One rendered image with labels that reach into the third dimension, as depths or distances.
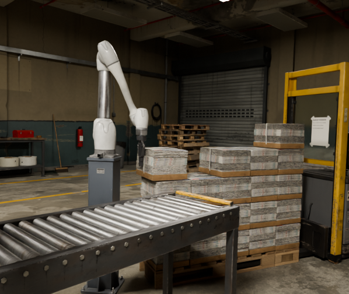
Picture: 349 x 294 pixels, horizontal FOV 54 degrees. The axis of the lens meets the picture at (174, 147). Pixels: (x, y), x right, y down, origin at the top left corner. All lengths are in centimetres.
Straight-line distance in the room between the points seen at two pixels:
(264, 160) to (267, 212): 47
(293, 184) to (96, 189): 178
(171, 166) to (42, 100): 698
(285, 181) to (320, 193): 64
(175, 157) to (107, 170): 51
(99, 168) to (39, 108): 678
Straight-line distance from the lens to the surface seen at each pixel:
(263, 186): 308
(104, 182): 253
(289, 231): 339
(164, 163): 253
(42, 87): 928
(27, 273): 121
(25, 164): 844
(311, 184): 385
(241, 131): 1042
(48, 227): 160
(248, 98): 1034
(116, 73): 262
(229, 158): 282
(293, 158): 326
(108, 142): 251
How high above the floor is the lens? 124
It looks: 3 degrees down
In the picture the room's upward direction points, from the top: 1 degrees clockwise
